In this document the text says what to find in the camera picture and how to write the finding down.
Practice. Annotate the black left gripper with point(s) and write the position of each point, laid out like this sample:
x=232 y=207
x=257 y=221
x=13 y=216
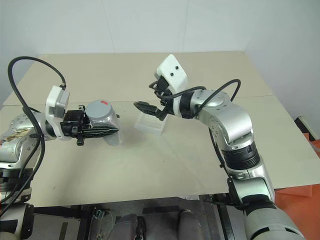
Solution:
x=72 y=122

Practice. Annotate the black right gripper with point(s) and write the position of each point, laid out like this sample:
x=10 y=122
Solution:
x=166 y=100

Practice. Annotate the clear jar with silvery contents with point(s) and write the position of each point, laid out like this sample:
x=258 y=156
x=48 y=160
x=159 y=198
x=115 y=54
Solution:
x=111 y=122

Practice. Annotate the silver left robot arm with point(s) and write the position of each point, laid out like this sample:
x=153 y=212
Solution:
x=22 y=147

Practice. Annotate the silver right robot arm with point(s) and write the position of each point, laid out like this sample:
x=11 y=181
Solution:
x=232 y=120

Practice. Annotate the grey jar lid, red mark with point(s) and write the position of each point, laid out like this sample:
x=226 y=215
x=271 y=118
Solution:
x=100 y=108

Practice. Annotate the clear plastic box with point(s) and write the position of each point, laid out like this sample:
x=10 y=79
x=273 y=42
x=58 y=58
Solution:
x=150 y=125

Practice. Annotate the small grey connector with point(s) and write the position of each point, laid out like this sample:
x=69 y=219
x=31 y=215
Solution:
x=98 y=214

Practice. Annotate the dark rounded shape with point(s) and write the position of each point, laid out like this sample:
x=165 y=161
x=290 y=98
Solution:
x=188 y=223
x=127 y=226

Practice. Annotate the white object beside table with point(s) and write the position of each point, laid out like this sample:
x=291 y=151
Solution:
x=308 y=126

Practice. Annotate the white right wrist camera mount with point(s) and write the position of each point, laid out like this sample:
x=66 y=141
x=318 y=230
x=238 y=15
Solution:
x=172 y=70

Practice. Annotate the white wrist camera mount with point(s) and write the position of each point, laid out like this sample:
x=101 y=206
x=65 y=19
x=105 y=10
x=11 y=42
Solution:
x=172 y=70
x=55 y=100

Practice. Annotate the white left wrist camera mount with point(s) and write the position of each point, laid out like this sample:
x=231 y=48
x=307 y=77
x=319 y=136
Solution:
x=55 y=100

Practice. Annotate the black table frame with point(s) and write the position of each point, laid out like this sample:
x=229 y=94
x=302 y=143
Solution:
x=75 y=215

